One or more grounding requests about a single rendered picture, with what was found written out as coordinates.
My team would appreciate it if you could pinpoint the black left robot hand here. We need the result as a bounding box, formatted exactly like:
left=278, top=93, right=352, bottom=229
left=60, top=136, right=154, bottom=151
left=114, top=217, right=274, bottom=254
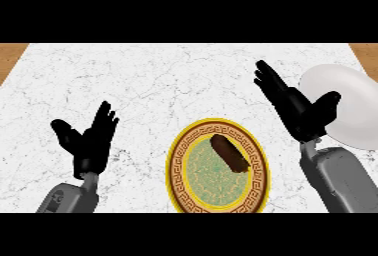
left=49, top=100, right=122, bottom=181

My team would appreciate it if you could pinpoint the brown sweet potato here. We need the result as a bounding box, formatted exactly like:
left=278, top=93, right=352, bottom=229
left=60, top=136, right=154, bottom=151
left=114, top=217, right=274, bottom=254
left=209, top=133, right=253, bottom=174

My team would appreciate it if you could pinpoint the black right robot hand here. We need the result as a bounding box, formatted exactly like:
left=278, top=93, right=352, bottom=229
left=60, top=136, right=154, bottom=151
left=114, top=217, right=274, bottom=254
left=253, top=59, right=343, bottom=144

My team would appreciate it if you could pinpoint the yellow patterned plate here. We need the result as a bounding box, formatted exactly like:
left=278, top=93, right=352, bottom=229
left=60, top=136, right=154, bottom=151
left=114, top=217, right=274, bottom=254
left=166, top=117, right=272, bottom=214

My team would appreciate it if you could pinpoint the white plate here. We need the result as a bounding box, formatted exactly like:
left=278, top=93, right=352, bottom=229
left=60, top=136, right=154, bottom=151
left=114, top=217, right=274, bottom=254
left=299, top=63, right=378, bottom=151

